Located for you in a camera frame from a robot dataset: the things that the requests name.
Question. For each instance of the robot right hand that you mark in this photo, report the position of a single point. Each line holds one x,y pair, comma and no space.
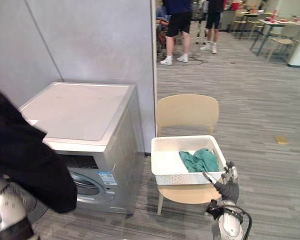
228,188

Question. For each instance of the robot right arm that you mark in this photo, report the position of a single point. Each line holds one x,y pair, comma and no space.
227,222

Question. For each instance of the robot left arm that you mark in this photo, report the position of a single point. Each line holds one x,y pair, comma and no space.
20,150

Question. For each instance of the white plastic laundry basket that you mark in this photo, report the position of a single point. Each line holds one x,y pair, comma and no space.
165,162

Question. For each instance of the silver front-loading washing machine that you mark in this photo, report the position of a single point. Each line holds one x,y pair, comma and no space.
90,112

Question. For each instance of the green cloth garment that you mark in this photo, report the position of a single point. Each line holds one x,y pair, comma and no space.
202,160

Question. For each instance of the yellow flat floor object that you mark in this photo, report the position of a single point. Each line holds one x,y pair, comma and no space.
282,140

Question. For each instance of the beige wooden chair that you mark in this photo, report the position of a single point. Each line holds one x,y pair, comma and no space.
187,110

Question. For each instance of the blue white appliance sticker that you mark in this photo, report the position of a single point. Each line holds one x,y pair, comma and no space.
107,178

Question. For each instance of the beige dining chair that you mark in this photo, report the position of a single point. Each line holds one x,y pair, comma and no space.
256,25
240,21
281,41

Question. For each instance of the person standing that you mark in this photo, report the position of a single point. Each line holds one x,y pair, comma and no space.
178,22
213,17

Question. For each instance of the red cup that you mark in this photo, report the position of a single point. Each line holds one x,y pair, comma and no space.
295,19
272,20

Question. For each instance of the white dining table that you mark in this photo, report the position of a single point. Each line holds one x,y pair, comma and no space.
285,23

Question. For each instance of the person seated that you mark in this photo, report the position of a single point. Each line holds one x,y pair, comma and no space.
162,20

